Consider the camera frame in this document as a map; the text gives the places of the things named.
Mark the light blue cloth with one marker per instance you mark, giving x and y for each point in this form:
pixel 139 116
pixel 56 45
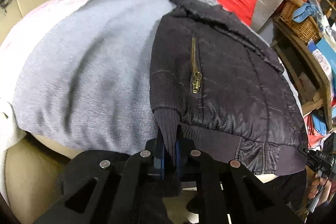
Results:
pixel 306 10

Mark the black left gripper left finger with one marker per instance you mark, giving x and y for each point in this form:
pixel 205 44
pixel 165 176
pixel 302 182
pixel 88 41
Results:
pixel 157 149

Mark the grey knit blanket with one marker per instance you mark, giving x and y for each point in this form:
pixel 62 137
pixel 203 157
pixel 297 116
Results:
pixel 81 73

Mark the black puffer jacket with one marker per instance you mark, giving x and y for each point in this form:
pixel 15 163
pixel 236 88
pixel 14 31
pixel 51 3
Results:
pixel 218 83

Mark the wooden shelf unit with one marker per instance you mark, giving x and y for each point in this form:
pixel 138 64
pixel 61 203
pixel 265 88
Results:
pixel 307 75

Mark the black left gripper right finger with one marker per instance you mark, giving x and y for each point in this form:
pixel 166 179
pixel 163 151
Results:
pixel 185 163

